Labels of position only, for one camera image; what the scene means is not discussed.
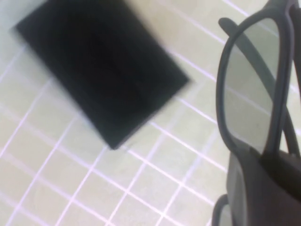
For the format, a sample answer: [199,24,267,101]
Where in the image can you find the black printed glasses case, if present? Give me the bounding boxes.
[13,0,196,151]

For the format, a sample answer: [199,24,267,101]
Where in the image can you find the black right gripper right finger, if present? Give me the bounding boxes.
[260,150,301,226]

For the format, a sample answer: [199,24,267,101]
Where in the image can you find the black framed glasses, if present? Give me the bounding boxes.
[211,0,301,226]

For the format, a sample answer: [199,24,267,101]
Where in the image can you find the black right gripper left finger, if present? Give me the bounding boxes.
[226,150,268,226]

